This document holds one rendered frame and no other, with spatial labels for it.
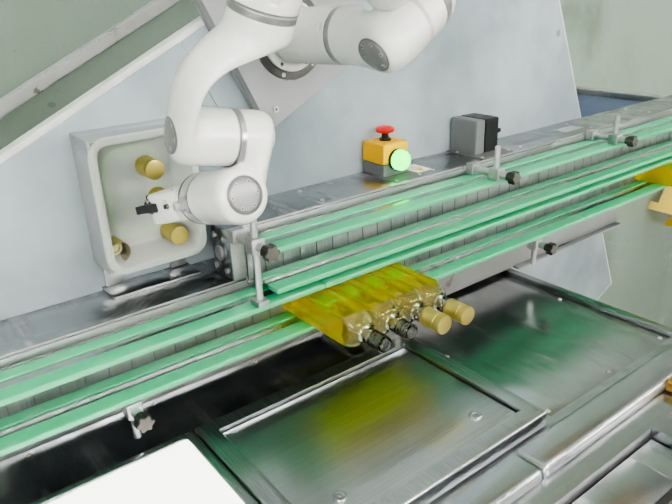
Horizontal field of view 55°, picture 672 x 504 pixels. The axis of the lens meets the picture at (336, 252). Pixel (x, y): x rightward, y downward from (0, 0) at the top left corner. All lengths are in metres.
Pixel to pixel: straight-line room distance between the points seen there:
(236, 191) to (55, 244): 0.42
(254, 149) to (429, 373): 0.57
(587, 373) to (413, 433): 0.41
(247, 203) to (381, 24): 0.34
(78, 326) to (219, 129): 0.43
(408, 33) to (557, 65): 0.96
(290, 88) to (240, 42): 0.48
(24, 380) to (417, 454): 0.58
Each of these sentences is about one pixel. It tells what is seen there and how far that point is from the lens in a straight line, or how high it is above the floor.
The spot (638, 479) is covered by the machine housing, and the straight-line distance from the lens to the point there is 1.12.
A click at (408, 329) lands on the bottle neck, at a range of 1.07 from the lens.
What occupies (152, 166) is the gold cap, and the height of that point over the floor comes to 0.81.
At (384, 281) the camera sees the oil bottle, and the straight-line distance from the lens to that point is 1.19.
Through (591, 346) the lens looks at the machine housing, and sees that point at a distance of 1.42.
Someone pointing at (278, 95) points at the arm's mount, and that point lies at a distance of 1.23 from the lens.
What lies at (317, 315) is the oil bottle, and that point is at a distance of 1.13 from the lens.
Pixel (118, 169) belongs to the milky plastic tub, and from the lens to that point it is 1.13.
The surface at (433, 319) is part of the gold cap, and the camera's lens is 1.10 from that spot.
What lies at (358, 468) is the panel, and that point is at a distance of 1.01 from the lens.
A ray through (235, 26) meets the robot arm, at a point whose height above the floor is 1.13.
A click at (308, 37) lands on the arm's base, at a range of 1.12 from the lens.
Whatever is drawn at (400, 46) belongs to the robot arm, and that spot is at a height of 1.09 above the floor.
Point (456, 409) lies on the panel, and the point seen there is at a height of 1.22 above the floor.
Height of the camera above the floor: 1.81
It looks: 48 degrees down
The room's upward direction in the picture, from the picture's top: 115 degrees clockwise
